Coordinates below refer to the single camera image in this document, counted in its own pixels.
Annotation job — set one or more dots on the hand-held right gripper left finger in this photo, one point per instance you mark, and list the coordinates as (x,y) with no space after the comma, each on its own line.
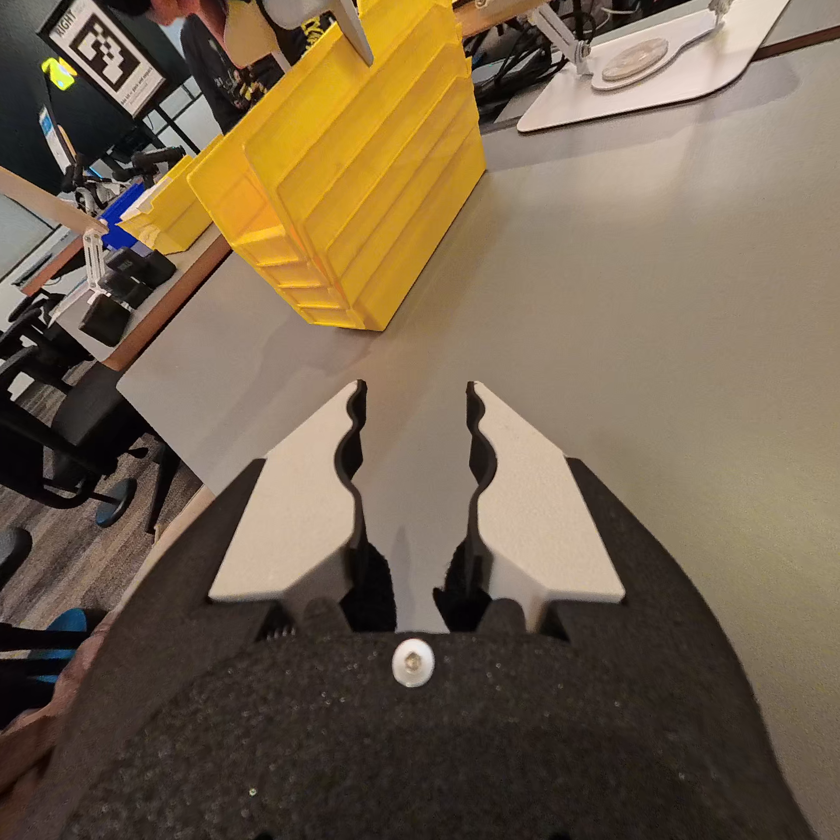
(289,525)

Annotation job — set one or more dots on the black white tag board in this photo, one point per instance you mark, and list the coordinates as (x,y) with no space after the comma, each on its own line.
(105,46)

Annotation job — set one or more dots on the person's blue black shoe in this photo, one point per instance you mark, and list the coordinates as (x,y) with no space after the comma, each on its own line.
(65,620)

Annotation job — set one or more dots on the grey desk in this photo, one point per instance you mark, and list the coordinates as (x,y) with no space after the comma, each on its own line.
(590,295)

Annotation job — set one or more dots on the black case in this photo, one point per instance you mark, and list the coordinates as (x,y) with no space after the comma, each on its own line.
(141,275)
(105,325)

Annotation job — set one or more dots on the black office chair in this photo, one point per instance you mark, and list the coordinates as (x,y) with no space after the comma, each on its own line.
(85,420)
(13,558)

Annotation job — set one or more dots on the blue plastic bin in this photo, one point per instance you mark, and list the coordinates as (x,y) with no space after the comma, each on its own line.
(121,223)

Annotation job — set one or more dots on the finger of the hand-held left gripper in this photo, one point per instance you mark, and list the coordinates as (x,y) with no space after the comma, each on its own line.
(354,33)

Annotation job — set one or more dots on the white jointed stand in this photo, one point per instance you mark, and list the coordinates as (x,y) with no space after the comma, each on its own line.
(93,262)

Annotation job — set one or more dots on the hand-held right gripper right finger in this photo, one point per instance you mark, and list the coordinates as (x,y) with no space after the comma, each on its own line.
(544,525)

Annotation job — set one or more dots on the black computer monitor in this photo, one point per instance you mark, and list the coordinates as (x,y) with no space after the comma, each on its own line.
(85,118)

